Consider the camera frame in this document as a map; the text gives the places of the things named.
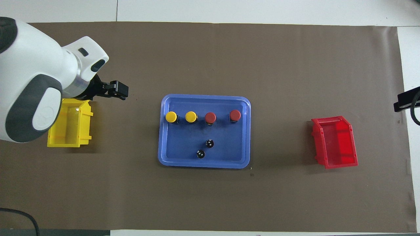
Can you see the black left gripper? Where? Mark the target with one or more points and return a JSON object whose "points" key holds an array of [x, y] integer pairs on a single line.
{"points": [[93, 90]]}

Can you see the yellow push button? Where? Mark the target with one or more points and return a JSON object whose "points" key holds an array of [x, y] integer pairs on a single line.
{"points": [[191, 116], [171, 116]]}

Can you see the red push button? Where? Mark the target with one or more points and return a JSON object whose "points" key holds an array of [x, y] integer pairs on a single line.
{"points": [[235, 115], [210, 117]]}

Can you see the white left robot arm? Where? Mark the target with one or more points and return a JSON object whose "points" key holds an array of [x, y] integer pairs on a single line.
{"points": [[32, 65]]}

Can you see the blue plastic tray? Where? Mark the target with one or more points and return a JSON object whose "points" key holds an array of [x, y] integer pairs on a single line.
{"points": [[183, 144]]}

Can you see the yellow plastic bin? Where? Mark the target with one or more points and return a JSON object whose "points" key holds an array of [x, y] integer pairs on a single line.
{"points": [[84, 127]]}

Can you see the red plastic bin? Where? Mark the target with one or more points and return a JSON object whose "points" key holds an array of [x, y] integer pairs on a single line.
{"points": [[338, 144]]}

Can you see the brown paper table mat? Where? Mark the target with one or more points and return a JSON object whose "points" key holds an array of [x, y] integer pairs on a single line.
{"points": [[131, 190]]}

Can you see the small black knob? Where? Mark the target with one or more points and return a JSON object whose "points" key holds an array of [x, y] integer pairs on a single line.
{"points": [[200, 154], [209, 143]]}

